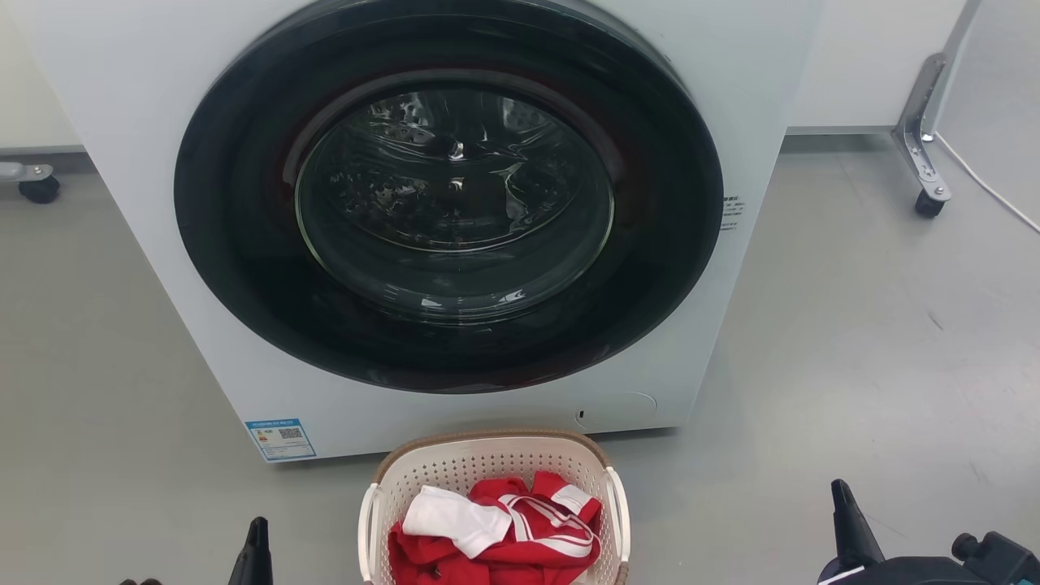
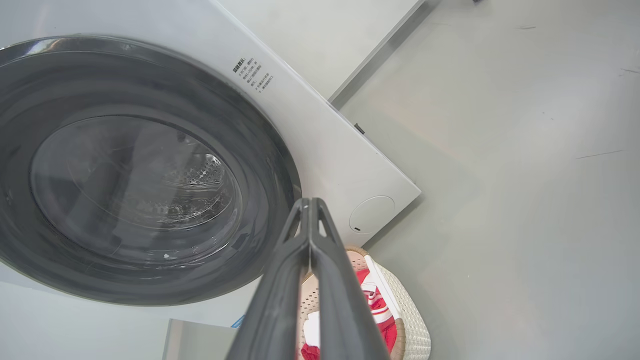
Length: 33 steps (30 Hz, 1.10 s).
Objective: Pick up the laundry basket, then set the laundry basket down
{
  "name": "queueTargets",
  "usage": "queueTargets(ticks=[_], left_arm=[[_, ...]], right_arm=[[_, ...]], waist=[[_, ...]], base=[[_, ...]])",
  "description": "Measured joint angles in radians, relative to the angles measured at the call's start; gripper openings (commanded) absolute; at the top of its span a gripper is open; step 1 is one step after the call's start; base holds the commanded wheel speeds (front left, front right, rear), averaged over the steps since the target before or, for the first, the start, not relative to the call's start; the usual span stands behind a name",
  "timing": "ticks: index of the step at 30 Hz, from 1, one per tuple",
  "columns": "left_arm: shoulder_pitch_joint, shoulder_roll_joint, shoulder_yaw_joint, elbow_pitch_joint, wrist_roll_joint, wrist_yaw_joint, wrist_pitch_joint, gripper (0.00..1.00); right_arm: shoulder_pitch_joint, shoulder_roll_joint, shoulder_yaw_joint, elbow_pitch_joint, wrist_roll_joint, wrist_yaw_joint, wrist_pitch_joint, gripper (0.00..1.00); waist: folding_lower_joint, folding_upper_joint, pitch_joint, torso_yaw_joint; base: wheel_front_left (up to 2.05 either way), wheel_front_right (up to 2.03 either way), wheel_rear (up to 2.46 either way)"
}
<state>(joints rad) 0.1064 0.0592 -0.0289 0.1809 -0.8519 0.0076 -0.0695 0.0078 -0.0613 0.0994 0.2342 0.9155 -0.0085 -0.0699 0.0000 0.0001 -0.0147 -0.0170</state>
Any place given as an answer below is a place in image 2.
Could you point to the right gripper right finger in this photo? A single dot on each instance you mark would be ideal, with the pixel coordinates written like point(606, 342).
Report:
point(345, 320)

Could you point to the white perforated laundry basket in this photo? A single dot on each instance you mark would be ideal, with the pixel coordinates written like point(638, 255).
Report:
point(412, 320)

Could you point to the black round washer door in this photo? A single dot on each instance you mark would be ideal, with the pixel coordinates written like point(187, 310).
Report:
point(260, 150)

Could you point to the red striped garment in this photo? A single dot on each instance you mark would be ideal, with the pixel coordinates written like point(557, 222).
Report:
point(382, 320)

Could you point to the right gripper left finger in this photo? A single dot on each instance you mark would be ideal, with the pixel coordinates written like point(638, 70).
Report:
point(280, 310)

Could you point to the black text sticker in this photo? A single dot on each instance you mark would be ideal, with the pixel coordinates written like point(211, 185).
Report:
point(252, 75)

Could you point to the round white filter cover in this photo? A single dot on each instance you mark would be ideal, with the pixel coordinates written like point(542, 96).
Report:
point(372, 214)

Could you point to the blue energy label sticker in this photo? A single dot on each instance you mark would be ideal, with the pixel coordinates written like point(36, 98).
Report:
point(239, 322)

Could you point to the white front-load washing machine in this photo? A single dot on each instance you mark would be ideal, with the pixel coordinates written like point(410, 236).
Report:
point(320, 150)

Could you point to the white garment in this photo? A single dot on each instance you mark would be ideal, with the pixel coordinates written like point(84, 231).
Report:
point(312, 330)

